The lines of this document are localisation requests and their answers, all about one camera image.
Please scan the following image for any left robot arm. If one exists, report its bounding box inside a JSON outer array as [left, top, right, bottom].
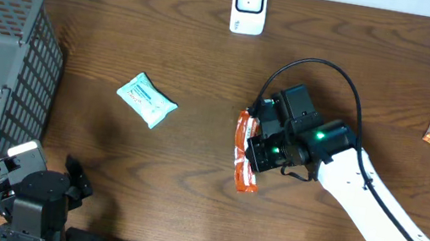
[[0, 141, 103, 241]]

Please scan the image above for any teal wet wipes pack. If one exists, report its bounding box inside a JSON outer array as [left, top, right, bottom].
[[116, 72, 178, 129]]

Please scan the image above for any white barcode scanner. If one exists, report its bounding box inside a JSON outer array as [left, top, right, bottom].
[[229, 0, 268, 36]]

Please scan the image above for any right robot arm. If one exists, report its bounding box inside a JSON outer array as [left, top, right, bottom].
[[244, 85, 430, 241]]

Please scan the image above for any red chocolate bar wrapper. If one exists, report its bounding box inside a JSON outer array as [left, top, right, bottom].
[[234, 110, 260, 193]]

